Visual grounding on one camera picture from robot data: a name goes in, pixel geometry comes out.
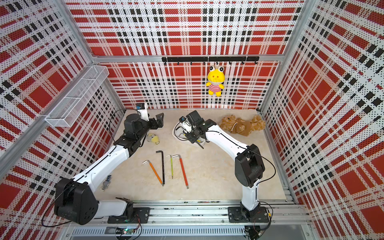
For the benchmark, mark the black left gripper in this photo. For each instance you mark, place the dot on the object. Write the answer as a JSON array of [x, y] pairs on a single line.
[[159, 121]]

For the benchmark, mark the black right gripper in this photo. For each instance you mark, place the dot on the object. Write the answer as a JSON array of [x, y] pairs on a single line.
[[191, 138]]

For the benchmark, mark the long black hex key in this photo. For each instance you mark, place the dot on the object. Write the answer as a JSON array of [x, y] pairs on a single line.
[[163, 166]]

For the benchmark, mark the green circuit board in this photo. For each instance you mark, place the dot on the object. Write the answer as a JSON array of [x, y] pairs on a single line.
[[125, 231]]

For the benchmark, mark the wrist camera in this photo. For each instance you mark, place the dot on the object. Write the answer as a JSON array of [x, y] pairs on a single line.
[[142, 109], [186, 125]]

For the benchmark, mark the green handled hex key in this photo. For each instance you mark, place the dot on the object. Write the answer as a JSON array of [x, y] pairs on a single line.
[[171, 165]]

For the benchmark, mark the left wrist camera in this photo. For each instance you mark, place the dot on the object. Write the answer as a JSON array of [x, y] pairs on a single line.
[[142, 109]]

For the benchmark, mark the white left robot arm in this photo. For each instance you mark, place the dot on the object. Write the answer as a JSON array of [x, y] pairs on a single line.
[[75, 200]]

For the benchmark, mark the orange handled hex key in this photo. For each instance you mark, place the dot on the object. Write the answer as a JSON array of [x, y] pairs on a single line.
[[154, 171]]

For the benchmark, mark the black hook rail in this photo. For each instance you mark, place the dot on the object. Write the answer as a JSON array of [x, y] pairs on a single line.
[[178, 60]]

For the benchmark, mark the aluminium mounting rail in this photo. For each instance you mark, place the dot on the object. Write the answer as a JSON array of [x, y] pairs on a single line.
[[201, 220]]

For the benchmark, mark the white wire mesh basket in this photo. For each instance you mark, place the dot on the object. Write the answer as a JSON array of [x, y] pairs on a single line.
[[71, 106]]

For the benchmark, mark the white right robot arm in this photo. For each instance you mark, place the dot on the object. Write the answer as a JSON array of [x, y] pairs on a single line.
[[249, 165]]

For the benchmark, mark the small grey yellow plush toy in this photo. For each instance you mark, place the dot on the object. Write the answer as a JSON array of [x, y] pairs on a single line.
[[153, 138]]

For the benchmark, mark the yellow frog plush toy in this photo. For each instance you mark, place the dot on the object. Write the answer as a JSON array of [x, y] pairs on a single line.
[[216, 78]]

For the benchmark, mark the brown teddy bear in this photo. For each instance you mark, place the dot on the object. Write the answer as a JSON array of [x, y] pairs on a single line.
[[242, 127]]

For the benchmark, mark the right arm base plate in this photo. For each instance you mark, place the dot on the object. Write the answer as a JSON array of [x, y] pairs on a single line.
[[241, 215]]

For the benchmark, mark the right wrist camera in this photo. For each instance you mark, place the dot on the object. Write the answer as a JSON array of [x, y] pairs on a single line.
[[186, 125]]

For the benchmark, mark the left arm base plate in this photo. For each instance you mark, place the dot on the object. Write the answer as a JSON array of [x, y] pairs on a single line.
[[133, 216]]

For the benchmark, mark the red handled hex key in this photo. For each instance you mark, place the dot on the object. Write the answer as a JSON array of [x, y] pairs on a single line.
[[183, 169]]

